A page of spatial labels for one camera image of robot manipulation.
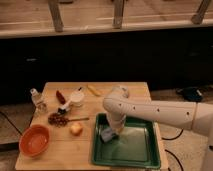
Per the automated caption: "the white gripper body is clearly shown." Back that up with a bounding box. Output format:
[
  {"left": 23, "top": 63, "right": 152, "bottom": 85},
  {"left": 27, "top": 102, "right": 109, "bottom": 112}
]
[{"left": 107, "top": 113, "right": 126, "bottom": 134}]

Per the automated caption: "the blue grey sponge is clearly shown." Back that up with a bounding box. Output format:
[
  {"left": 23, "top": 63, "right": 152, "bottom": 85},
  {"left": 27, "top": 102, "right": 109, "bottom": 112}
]
[{"left": 101, "top": 127, "right": 117, "bottom": 142}]

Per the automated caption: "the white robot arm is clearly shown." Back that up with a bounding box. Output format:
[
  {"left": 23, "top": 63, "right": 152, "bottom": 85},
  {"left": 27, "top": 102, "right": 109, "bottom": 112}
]
[{"left": 103, "top": 85, "right": 213, "bottom": 171}]

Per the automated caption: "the green plastic tray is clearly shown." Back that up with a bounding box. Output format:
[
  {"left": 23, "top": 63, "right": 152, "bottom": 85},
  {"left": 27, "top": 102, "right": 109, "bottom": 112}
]
[{"left": 91, "top": 113, "right": 161, "bottom": 169}]

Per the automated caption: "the yellow banana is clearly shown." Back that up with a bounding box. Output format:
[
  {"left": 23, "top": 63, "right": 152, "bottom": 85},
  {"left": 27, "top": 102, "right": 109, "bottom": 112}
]
[{"left": 87, "top": 85, "right": 101, "bottom": 97}]

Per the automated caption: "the wooden spoon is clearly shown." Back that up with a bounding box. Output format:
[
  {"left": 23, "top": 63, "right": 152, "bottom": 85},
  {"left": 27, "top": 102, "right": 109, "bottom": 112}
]
[{"left": 68, "top": 117, "right": 90, "bottom": 122}]

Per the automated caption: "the yellow apple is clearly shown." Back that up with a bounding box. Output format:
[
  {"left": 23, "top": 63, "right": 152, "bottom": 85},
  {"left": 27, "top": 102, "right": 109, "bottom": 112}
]
[{"left": 70, "top": 122, "right": 83, "bottom": 136}]

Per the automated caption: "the brown grape bunch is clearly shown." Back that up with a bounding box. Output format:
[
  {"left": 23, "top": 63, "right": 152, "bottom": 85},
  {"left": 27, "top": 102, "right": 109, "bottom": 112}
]
[{"left": 48, "top": 113, "right": 68, "bottom": 127}]

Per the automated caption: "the wooden table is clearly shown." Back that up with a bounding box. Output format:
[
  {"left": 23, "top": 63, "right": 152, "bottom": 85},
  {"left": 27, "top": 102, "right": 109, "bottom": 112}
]
[{"left": 14, "top": 81, "right": 170, "bottom": 171}]

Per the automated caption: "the clear spray bottle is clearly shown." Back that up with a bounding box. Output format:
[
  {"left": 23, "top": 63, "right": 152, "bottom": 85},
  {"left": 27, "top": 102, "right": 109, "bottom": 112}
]
[{"left": 30, "top": 88, "right": 47, "bottom": 113}]

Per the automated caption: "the black blue device on floor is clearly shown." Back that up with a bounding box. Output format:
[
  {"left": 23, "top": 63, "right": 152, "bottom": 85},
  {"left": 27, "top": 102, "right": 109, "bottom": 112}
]
[{"left": 176, "top": 87, "right": 203, "bottom": 102}]

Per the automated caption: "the orange bowl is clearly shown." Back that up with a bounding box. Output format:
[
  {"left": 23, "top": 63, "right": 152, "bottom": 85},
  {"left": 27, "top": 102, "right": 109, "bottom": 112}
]
[{"left": 19, "top": 125, "right": 50, "bottom": 157}]

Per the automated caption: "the wooden shelf with posts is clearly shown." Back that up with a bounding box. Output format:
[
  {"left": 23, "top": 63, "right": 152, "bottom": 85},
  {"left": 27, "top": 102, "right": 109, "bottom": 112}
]
[{"left": 0, "top": 0, "right": 203, "bottom": 39}]

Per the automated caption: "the black floor cable right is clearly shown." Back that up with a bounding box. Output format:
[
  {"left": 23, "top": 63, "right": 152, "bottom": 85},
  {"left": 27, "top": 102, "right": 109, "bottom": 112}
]
[{"left": 161, "top": 128, "right": 185, "bottom": 171}]

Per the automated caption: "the black floor cable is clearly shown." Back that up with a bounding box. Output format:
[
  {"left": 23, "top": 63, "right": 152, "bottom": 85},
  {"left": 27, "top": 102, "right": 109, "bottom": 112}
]
[
  {"left": 0, "top": 110, "right": 24, "bottom": 136},
  {"left": 161, "top": 128, "right": 185, "bottom": 171}
]

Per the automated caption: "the black floor cable left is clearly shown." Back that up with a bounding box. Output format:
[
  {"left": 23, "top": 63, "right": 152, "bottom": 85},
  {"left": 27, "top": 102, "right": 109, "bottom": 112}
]
[{"left": 0, "top": 110, "right": 24, "bottom": 136}]

